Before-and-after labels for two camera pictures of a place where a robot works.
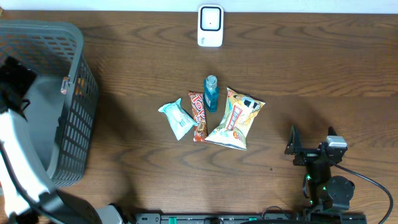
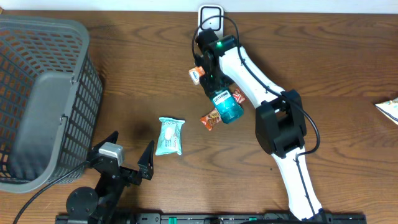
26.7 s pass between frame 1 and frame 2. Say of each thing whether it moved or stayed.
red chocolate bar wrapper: moved
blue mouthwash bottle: moved
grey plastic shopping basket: stayed
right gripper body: moved
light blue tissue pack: moved
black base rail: stayed
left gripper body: moved
